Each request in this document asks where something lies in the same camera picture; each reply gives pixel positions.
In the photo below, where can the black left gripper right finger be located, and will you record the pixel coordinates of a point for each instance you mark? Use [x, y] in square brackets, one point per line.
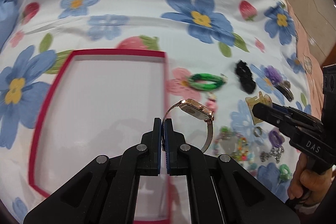
[175, 160]

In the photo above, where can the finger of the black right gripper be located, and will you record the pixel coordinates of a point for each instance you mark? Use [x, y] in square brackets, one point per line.
[276, 115]

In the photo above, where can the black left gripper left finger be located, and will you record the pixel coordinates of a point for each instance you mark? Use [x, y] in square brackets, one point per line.
[150, 164]

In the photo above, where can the yellow claw hair clip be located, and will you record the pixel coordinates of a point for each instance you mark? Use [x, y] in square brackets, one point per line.
[252, 101]

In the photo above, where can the rose gold wristwatch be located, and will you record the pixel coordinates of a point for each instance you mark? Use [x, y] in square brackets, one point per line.
[196, 110]

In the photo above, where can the pink charm keychain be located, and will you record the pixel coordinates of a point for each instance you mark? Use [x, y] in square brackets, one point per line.
[211, 102]

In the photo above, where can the red jewelry tray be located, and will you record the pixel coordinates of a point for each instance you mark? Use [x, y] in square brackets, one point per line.
[86, 150]

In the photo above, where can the right hand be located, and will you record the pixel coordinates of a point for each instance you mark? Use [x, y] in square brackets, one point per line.
[317, 184]

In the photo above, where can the purple flower hair clip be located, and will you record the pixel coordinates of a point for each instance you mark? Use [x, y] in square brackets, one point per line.
[279, 82]

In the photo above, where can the black scrunchie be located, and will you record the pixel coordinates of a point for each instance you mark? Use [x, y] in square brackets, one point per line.
[244, 74]

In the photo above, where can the pink blanket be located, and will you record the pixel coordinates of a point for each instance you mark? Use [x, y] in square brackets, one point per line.
[311, 66]

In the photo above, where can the floral bed sheet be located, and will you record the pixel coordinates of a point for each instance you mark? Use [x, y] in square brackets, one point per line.
[202, 39]

